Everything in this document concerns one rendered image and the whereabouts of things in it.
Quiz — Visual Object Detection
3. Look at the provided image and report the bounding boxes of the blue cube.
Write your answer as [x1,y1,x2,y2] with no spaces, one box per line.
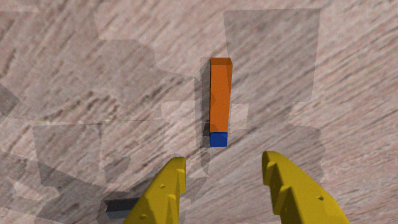
[210,132,228,147]

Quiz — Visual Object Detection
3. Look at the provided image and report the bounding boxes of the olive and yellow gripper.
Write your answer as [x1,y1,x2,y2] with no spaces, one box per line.
[122,151,350,224]

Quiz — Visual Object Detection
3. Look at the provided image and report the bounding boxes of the orange rod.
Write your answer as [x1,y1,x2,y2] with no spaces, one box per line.
[209,58,233,132]

